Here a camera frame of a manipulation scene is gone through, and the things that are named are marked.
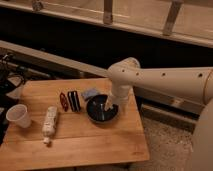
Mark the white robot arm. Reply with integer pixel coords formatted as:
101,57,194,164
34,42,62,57
105,57,213,171

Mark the black white striped eraser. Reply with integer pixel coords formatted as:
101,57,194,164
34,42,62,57
67,91,81,112

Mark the blue sponge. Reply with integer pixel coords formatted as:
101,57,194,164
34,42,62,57
81,88,100,101

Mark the black round bowl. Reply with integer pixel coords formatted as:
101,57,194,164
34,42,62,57
86,94,119,123

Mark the red carabiner clip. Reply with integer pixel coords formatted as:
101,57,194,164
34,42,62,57
60,92,68,112

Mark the wooden table board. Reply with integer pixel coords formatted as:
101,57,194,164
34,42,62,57
0,78,149,169

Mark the white tube bottle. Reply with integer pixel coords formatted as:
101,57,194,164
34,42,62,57
42,106,58,145

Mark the white plastic cup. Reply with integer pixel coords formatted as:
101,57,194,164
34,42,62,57
6,104,31,128

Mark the black cables and equipment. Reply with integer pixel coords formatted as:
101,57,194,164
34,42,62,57
0,52,27,111

